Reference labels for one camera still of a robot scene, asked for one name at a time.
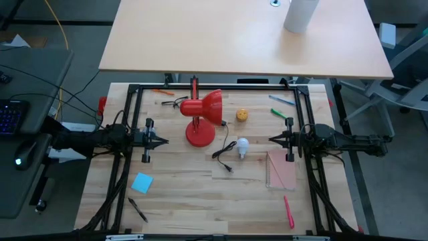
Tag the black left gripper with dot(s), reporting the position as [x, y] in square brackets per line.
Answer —
[147, 154]

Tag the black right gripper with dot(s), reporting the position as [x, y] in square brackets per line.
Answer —
[290, 154]

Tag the white lightbulb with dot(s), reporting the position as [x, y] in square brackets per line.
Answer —
[242, 144]

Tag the red desk lamp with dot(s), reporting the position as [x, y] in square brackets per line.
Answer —
[200, 134]

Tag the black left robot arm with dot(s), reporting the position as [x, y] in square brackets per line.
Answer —
[83, 140]

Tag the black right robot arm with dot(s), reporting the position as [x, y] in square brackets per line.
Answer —
[334, 137]

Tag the green marker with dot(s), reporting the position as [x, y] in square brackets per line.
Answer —
[277, 113]

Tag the pink spiral notebook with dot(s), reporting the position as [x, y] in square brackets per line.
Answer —
[281, 174]

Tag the blue pen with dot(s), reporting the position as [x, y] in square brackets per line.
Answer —
[282, 100]

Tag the blue sticky note pad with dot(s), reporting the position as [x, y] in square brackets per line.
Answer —
[142, 183]

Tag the small yellow round container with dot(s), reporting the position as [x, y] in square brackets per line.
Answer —
[241, 115]

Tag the orange pen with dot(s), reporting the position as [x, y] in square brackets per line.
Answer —
[163, 91]

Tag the red clamp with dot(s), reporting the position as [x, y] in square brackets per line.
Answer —
[102, 104]

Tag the black pen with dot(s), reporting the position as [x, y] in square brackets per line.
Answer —
[137, 210]

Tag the pink pen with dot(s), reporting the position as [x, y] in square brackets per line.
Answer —
[289, 212]

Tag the white cylinder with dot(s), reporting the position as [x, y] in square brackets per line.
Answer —
[299, 16]

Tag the grey office chair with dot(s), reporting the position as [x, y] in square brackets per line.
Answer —
[401, 93]

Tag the black computer mouse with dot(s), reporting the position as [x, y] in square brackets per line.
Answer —
[25, 154]

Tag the dark grey side desk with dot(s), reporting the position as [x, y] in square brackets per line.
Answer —
[33, 67]

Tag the black keyboard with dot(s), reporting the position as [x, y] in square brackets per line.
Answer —
[11, 115]

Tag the black aluminium rig frame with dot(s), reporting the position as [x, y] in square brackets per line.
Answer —
[217, 87]

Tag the silver frame bracket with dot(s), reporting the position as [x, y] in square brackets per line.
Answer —
[123, 237]
[311, 238]

